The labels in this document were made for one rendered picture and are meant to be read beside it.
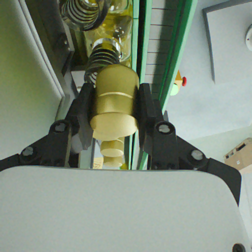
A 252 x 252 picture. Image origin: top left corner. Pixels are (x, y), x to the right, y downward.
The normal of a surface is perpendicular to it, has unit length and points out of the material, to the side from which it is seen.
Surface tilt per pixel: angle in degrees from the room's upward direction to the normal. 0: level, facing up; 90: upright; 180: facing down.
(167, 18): 0
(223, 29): 3
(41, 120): 90
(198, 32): 0
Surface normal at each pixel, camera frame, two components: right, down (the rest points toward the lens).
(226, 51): -0.07, 0.87
